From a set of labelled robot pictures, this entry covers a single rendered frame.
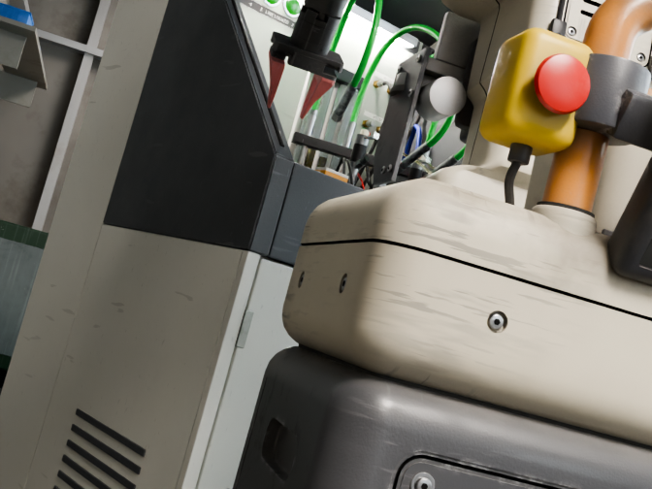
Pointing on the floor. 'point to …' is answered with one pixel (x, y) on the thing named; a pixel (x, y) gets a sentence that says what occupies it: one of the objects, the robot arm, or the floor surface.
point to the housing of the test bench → (75, 235)
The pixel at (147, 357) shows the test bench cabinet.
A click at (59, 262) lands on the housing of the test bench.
